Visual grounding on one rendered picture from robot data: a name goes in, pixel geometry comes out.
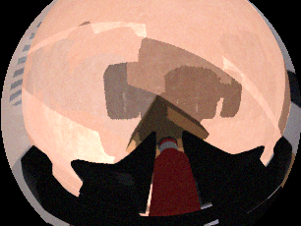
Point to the tan square block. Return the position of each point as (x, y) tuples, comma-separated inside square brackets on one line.
[(167, 121)]

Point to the red marker cap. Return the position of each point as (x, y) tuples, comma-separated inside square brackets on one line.
[(173, 187)]

